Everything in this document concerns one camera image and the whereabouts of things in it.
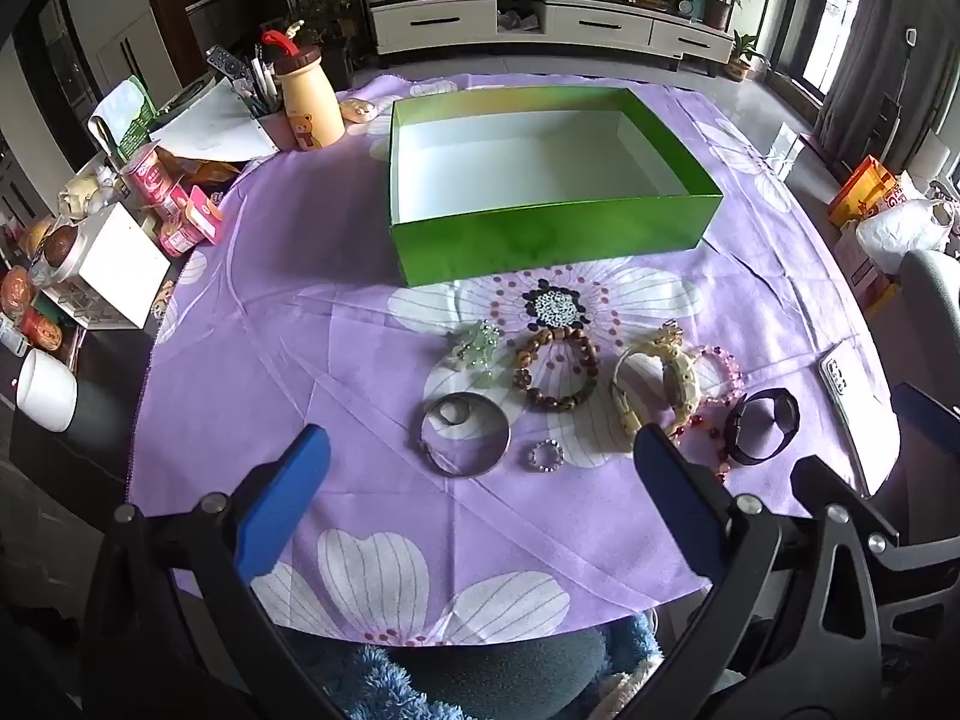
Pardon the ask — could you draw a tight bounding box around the grey curtain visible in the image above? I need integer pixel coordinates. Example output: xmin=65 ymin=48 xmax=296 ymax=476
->
xmin=817 ymin=0 xmax=901 ymax=158

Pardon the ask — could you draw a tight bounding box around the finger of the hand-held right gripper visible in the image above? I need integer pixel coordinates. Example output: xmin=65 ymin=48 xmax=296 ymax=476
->
xmin=791 ymin=456 xmax=960 ymax=616
xmin=892 ymin=382 xmax=960 ymax=455

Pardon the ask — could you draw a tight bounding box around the orange paper bag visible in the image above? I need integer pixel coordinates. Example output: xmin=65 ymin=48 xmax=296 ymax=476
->
xmin=829 ymin=155 xmax=897 ymax=230

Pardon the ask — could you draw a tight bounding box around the clear acrylic stand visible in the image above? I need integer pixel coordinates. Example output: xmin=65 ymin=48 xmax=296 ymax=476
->
xmin=765 ymin=122 xmax=803 ymax=181

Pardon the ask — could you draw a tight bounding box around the red bead bracelet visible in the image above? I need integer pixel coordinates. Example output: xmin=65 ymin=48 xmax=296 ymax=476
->
xmin=667 ymin=409 xmax=740 ymax=485

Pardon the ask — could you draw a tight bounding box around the pink snack can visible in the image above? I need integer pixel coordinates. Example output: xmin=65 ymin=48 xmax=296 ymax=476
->
xmin=124 ymin=146 xmax=185 ymax=207

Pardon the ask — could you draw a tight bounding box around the smartphone with white case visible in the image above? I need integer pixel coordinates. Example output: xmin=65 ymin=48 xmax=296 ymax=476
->
xmin=819 ymin=341 xmax=875 ymax=421

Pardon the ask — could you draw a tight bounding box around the brown round pastry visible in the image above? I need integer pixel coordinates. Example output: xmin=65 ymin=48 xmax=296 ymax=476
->
xmin=41 ymin=225 xmax=76 ymax=267

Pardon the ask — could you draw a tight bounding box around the upright stick vacuum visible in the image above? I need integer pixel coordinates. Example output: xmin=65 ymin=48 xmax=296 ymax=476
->
xmin=862 ymin=28 xmax=920 ymax=166

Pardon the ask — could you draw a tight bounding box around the green cardboard box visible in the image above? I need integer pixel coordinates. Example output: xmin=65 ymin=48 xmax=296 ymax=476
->
xmin=388 ymin=86 xmax=725 ymax=288

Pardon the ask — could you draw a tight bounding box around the brown snack bag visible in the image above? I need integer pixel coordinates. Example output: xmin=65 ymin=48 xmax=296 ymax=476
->
xmin=154 ymin=146 xmax=241 ymax=192

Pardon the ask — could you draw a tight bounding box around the black wristwatch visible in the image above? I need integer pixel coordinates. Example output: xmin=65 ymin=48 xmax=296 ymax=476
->
xmin=724 ymin=388 xmax=801 ymax=466

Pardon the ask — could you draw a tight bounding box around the white mug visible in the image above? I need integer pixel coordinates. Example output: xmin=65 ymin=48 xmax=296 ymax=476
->
xmin=15 ymin=349 xmax=80 ymax=434

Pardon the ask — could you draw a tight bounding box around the white tv cabinet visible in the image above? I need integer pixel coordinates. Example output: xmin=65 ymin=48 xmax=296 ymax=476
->
xmin=367 ymin=0 xmax=736 ymax=65

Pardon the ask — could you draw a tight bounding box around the yellow bear bottle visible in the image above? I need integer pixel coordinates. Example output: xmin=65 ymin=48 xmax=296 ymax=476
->
xmin=260 ymin=21 xmax=347 ymax=152

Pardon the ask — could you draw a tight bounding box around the green white carton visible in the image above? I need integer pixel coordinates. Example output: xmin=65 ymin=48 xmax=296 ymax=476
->
xmin=88 ymin=76 xmax=158 ymax=164

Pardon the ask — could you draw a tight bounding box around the dark teal cloth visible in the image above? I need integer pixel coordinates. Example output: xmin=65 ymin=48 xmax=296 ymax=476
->
xmin=390 ymin=626 xmax=608 ymax=720

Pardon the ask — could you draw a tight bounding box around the cream wristwatch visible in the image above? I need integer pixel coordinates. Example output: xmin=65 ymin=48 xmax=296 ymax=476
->
xmin=609 ymin=321 xmax=704 ymax=437

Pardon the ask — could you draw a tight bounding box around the white punched paper sheet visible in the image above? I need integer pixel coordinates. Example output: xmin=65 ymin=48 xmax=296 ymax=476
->
xmin=150 ymin=79 xmax=278 ymax=164

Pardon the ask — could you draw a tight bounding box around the silver bangle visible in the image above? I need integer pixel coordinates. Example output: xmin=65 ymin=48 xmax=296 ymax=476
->
xmin=418 ymin=392 xmax=512 ymax=477

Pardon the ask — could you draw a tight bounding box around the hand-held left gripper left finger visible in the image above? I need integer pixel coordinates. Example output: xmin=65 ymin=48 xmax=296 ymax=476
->
xmin=82 ymin=424 xmax=332 ymax=720

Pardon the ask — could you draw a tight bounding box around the grey remote control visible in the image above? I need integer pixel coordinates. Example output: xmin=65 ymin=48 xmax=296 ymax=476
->
xmin=206 ymin=45 xmax=252 ymax=80

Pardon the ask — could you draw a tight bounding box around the glass tank with plants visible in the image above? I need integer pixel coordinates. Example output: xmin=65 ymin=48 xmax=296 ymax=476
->
xmin=289 ymin=0 xmax=357 ymax=91

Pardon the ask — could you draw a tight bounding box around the pink snack packet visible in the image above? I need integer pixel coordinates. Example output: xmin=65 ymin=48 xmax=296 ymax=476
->
xmin=159 ymin=187 xmax=224 ymax=257

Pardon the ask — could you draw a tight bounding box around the white paper box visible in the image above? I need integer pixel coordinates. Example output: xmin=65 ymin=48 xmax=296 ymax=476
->
xmin=41 ymin=204 xmax=172 ymax=329

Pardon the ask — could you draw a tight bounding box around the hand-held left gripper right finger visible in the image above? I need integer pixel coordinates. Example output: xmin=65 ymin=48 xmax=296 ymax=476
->
xmin=634 ymin=424 xmax=897 ymax=720

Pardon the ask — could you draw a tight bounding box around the orange food packet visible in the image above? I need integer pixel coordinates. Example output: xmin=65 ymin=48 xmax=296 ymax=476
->
xmin=19 ymin=307 xmax=65 ymax=350

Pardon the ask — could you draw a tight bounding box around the grey chair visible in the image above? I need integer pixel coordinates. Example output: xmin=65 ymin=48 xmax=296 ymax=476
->
xmin=896 ymin=249 xmax=960 ymax=391

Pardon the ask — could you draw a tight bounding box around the pen holder with pens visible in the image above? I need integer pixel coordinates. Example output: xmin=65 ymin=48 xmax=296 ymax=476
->
xmin=232 ymin=45 xmax=286 ymax=121

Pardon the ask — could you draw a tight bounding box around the small potted plant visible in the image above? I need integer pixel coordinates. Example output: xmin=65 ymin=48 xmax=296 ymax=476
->
xmin=724 ymin=30 xmax=770 ymax=83

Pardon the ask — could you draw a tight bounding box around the white plastic bag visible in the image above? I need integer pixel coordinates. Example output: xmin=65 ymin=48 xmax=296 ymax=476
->
xmin=855 ymin=195 xmax=957 ymax=275

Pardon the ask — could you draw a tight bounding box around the purple floral tablecloth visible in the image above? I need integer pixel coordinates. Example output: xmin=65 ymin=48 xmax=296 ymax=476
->
xmin=127 ymin=71 xmax=901 ymax=650

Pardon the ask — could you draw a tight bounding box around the wooden bead bracelet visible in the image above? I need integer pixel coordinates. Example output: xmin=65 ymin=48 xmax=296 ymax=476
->
xmin=512 ymin=325 xmax=601 ymax=412

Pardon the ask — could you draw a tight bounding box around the blue fluffy cloth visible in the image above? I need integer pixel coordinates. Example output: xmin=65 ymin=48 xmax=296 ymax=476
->
xmin=289 ymin=611 xmax=661 ymax=720

